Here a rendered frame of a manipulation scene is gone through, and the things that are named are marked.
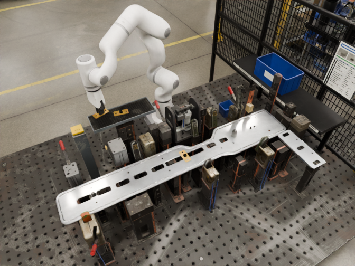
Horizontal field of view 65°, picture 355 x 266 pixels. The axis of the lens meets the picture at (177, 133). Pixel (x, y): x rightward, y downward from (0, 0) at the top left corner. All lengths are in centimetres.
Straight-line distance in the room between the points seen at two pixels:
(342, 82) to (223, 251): 121
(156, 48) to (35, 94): 261
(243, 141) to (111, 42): 91
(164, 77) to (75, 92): 221
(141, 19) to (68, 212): 101
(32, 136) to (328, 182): 288
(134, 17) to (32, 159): 126
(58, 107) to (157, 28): 239
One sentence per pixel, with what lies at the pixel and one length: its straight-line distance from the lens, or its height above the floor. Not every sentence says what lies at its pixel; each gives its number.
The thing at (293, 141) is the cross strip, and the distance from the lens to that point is 178.
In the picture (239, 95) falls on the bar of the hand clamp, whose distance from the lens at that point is 176.
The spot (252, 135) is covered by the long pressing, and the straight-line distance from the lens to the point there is 174.
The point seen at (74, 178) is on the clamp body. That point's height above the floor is 103.
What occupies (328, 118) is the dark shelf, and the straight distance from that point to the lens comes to 198.
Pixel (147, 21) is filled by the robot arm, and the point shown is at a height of 161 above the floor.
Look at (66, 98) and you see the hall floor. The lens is 381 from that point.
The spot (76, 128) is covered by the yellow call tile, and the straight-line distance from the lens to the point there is 161.
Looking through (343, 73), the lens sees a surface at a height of 128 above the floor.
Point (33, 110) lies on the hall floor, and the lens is 381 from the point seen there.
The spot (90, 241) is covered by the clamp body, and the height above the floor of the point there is 102.
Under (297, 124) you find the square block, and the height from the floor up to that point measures 104.
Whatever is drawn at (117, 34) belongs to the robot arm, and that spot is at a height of 161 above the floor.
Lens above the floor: 224
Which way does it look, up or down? 47 degrees down
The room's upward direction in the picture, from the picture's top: 1 degrees counter-clockwise
